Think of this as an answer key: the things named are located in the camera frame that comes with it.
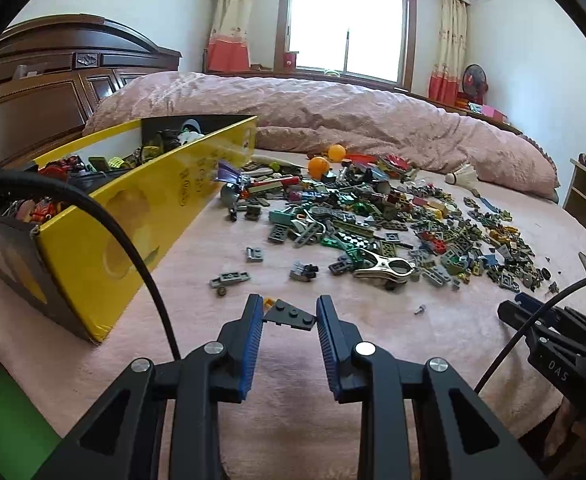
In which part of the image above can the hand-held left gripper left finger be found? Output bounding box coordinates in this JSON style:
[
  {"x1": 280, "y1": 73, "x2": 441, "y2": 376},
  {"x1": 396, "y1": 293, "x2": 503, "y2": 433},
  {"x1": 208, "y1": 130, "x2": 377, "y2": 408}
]
[{"x1": 33, "y1": 294, "x2": 264, "y2": 480}]

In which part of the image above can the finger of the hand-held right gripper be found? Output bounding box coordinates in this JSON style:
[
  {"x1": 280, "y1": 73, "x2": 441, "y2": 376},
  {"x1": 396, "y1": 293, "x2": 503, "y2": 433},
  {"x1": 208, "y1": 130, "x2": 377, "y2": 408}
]
[
  {"x1": 497, "y1": 301, "x2": 586, "y2": 356},
  {"x1": 514, "y1": 291, "x2": 586, "y2": 333}
]

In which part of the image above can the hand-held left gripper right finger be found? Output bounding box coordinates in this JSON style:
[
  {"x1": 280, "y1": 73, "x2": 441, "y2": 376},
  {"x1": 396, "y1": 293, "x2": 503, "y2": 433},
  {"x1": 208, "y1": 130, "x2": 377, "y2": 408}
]
[{"x1": 315, "y1": 295, "x2": 548, "y2": 480}]

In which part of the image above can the dark grey wedge plate brick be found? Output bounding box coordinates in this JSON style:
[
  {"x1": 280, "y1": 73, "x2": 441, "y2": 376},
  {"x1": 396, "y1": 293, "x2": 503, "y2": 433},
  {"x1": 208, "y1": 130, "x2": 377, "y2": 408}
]
[{"x1": 262, "y1": 299, "x2": 318, "y2": 330}]

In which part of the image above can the silver metal spring clip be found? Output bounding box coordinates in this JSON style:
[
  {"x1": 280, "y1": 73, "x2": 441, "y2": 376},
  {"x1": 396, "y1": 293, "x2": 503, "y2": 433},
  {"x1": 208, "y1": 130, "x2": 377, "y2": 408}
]
[{"x1": 353, "y1": 251, "x2": 418, "y2": 286}]

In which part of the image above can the pile of building bricks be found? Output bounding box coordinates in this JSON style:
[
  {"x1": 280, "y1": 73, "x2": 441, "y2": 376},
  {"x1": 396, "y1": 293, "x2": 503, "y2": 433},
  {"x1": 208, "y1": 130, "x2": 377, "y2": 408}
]
[{"x1": 210, "y1": 152, "x2": 561, "y2": 293}]

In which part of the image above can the yellow cardboard box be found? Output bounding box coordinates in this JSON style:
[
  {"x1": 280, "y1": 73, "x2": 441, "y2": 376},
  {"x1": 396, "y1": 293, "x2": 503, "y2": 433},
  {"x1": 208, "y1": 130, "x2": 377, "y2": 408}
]
[{"x1": 0, "y1": 115, "x2": 258, "y2": 345}]

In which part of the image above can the grey long plate brick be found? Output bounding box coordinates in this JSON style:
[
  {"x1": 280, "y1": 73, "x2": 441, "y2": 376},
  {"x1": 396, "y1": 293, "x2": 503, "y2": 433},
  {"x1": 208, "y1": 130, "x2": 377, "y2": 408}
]
[{"x1": 209, "y1": 270, "x2": 250, "y2": 297}]

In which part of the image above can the grey and black brick assembly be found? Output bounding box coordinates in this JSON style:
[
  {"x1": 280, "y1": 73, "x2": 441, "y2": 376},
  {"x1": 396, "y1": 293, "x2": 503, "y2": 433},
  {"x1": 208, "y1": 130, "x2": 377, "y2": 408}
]
[{"x1": 289, "y1": 261, "x2": 320, "y2": 281}]

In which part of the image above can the white feather shuttlecock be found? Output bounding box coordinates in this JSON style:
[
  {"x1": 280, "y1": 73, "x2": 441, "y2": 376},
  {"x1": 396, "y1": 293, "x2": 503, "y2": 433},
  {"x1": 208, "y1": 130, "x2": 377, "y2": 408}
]
[{"x1": 445, "y1": 163, "x2": 480, "y2": 193}]

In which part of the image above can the purple toy wing piece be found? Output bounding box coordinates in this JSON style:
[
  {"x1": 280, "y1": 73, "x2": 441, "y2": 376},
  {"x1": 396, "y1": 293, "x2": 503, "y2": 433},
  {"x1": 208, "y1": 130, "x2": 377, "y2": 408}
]
[{"x1": 212, "y1": 160, "x2": 244, "y2": 188}]

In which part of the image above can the red standing fan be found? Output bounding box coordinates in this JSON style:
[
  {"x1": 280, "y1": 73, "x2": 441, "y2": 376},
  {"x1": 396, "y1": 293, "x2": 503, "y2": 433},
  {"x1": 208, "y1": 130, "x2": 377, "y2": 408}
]
[{"x1": 460, "y1": 64, "x2": 488, "y2": 106}]

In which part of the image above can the pink quilt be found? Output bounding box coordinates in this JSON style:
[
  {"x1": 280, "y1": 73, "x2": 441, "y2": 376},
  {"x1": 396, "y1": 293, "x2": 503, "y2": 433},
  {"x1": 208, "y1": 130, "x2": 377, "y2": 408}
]
[{"x1": 83, "y1": 71, "x2": 561, "y2": 198}]

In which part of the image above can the heap of colourful toy figures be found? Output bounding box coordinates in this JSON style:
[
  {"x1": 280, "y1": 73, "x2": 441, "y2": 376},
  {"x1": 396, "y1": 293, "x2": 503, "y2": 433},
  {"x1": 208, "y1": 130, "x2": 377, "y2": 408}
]
[{"x1": 3, "y1": 120, "x2": 206, "y2": 223}]

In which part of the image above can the green mat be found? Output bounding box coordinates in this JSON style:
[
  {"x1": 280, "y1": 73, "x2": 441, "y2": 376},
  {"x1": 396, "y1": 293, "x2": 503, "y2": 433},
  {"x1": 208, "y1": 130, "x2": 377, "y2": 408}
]
[{"x1": 0, "y1": 355, "x2": 66, "y2": 480}]

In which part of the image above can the floral curtain with red hem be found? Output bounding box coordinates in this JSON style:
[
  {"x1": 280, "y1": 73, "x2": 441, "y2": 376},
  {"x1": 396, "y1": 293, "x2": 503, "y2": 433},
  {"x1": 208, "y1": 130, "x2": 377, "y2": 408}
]
[
  {"x1": 429, "y1": 0, "x2": 468, "y2": 106},
  {"x1": 205, "y1": 0, "x2": 258, "y2": 73}
]

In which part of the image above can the wooden framed window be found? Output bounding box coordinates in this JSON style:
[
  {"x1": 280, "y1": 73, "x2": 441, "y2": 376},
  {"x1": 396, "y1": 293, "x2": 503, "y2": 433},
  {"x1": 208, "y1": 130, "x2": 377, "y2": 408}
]
[{"x1": 274, "y1": 0, "x2": 418, "y2": 92}]

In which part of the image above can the dark wooden bed headboard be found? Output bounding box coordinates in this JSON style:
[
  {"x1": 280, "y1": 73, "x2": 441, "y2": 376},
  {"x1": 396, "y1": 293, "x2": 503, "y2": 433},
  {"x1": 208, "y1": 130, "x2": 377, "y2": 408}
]
[{"x1": 0, "y1": 12, "x2": 182, "y2": 171}]

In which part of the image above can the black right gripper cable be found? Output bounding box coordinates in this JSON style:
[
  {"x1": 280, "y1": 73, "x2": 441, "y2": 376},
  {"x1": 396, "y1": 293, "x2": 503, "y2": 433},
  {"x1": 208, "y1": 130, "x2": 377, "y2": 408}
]
[{"x1": 474, "y1": 270, "x2": 586, "y2": 393}]

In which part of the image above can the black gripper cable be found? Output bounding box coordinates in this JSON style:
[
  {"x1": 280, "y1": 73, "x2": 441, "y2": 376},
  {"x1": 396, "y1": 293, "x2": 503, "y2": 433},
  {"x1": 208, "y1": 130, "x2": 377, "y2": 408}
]
[
  {"x1": 0, "y1": 169, "x2": 182, "y2": 361},
  {"x1": 474, "y1": 270, "x2": 586, "y2": 393}
]

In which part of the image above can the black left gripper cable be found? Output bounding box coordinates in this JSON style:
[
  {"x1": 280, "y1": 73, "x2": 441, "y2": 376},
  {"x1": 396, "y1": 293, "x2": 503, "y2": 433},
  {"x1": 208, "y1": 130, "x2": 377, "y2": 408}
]
[{"x1": 0, "y1": 169, "x2": 182, "y2": 361}]

